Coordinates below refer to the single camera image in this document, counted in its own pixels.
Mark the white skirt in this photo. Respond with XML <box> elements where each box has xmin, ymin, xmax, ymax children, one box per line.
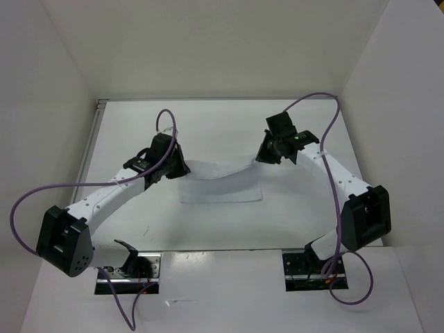
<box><xmin>178</xmin><ymin>155</ymin><xmax>263</xmax><ymax>204</ymax></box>

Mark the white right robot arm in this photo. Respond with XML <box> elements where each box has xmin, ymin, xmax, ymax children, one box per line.
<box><xmin>256</xmin><ymin>112</ymin><xmax>391</xmax><ymax>273</ymax></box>

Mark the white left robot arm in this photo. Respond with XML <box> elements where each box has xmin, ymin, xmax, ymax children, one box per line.
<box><xmin>36</xmin><ymin>133</ymin><xmax>190</xmax><ymax>278</ymax></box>

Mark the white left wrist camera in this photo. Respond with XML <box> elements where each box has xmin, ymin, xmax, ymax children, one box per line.
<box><xmin>157</xmin><ymin>126</ymin><xmax>178</xmax><ymax>137</ymax></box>

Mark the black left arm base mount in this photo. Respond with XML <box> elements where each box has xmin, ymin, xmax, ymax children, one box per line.
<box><xmin>103</xmin><ymin>253</ymin><xmax>162</xmax><ymax>296</ymax></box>

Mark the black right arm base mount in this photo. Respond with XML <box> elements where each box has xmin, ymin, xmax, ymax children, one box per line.
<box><xmin>282</xmin><ymin>248</ymin><xmax>348</xmax><ymax>292</ymax></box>

